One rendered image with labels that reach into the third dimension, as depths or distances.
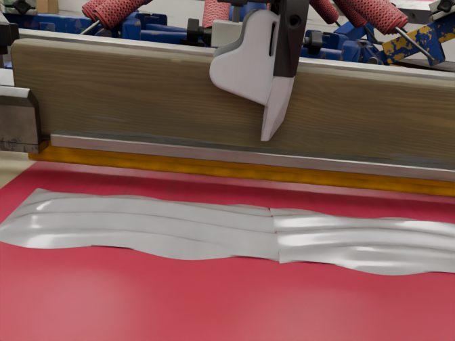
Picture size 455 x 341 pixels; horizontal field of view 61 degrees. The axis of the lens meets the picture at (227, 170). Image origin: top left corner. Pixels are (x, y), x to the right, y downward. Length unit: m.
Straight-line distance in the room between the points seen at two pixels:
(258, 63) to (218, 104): 0.05
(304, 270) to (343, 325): 0.05
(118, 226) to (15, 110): 0.13
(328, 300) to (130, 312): 0.11
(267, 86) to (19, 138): 0.19
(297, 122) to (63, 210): 0.19
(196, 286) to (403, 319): 0.11
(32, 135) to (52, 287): 0.14
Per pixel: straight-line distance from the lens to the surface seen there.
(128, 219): 0.27
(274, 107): 0.29
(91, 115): 0.33
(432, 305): 0.26
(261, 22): 0.29
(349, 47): 0.97
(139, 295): 0.22
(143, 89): 0.31
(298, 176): 0.35
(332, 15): 1.42
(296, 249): 0.26
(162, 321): 0.21
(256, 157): 0.31
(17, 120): 0.34
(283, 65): 0.28
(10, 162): 0.39
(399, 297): 0.26
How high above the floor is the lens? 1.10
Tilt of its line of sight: 23 degrees down
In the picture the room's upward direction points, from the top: 6 degrees clockwise
